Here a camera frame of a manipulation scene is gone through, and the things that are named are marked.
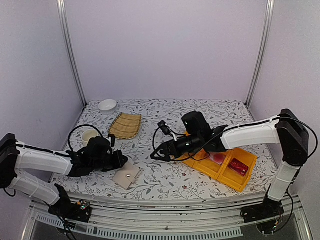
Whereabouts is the pink circle card stack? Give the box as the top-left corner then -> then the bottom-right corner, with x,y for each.
209,152 -> 226,166

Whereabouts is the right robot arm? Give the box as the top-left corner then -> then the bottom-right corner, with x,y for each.
150,108 -> 311,218

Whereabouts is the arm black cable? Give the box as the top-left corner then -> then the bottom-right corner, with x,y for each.
67,124 -> 104,153
152,116 -> 319,161

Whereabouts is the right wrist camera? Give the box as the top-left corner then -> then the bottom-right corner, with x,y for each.
157,120 -> 186,138

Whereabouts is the right aluminium frame post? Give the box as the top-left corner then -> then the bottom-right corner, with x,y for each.
245,0 -> 275,109

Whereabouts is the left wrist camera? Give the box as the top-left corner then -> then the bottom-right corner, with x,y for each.
107,133 -> 116,149

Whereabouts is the white ceramic mug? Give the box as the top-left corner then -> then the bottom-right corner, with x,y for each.
81,129 -> 100,147

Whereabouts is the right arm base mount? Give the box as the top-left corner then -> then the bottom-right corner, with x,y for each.
240,194 -> 294,236

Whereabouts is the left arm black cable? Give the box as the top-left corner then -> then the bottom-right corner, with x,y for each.
67,124 -> 104,153

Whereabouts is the left aluminium frame post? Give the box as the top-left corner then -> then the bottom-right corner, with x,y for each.
56,0 -> 88,107

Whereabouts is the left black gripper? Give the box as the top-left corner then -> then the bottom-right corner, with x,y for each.
91,150 -> 128,173

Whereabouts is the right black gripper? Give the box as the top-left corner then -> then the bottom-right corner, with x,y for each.
151,132 -> 203,161

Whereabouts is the yellow three-compartment bin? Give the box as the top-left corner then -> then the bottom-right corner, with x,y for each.
179,148 -> 258,193

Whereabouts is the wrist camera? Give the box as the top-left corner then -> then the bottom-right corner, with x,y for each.
107,133 -> 116,149
157,120 -> 186,138

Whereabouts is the aluminium frame post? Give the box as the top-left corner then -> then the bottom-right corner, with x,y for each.
56,0 -> 88,107
245,0 -> 275,109

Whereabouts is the front aluminium rail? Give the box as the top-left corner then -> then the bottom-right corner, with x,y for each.
21,193 -> 313,240

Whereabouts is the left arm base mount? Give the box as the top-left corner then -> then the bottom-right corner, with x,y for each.
48,184 -> 92,223

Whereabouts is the woven bamboo tray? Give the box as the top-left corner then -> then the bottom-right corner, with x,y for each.
108,112 -> 142,140

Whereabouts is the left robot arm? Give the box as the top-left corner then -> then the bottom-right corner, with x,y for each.
0,133 -> 128,217

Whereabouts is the small white bowl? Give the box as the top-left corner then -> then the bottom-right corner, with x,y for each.
98,99 -> 118,114

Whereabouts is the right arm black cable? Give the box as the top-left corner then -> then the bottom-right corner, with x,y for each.
152,116 -> 319,161

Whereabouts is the red card stack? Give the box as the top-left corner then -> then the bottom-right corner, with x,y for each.
228,158 -> 249,177

